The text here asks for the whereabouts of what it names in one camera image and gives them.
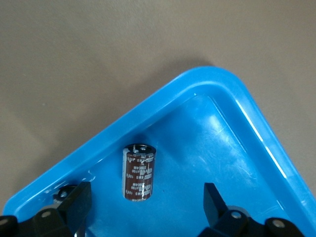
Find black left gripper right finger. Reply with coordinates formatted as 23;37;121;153
197;182;307;237

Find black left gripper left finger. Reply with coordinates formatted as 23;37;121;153
0;182;92;237

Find dark brown cylindrical capacitor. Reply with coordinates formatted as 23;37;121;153
122;142;157;202
52;185;77;205

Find blue plastic tray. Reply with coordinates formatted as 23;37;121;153
2;65;316;237

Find brown table cover mat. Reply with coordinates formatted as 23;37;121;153
0;0;316;215

